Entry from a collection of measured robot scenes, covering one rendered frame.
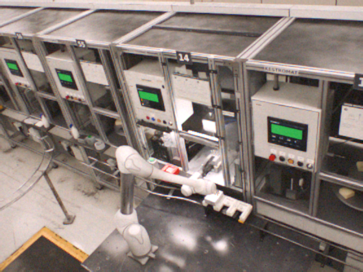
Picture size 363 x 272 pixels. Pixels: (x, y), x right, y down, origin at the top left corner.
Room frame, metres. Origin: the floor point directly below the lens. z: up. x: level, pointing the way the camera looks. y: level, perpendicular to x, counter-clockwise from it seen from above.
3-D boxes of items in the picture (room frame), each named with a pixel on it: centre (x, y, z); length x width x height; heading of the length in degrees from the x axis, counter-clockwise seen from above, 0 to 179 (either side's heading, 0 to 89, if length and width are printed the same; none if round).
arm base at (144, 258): (1.70, 0.47, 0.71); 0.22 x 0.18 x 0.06; 48
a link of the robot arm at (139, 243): (1.72, 0.49, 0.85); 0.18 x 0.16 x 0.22; 28
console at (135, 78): (2.50, 0.12, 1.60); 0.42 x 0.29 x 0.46; 48
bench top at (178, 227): (1.59, 0.07, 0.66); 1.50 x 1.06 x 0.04; 48
